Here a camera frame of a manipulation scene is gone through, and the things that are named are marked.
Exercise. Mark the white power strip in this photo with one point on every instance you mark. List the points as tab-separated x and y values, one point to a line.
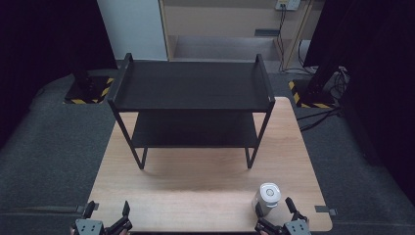
287	4

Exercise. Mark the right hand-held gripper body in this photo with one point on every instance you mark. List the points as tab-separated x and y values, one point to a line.
297	227

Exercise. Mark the grey tape piece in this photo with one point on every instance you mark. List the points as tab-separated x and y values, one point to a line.
325	210
82	207

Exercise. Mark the white cylindrical can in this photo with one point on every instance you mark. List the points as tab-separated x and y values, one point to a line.
268	196

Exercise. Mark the light wooden shelf unit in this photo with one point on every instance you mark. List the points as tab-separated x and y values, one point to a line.
225	23

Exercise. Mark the dark curtain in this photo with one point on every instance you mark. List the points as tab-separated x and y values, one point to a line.
45	39
372	65

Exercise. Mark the grey label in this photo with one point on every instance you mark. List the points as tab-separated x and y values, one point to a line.
267	32

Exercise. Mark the black metal stand post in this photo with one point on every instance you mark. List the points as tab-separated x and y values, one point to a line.
85	81
321	80

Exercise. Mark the black two-tier metal shelf rack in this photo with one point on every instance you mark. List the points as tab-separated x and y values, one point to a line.
195	84

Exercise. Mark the stand base with hazard tape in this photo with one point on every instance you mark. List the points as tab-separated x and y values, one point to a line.
303	98
98	94

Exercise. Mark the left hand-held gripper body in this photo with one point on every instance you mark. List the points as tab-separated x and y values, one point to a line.
87	227

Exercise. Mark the white cabinet panel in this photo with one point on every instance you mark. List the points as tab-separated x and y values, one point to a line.
133	29

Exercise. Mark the person's left hand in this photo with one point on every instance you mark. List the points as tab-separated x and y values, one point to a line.
124	232

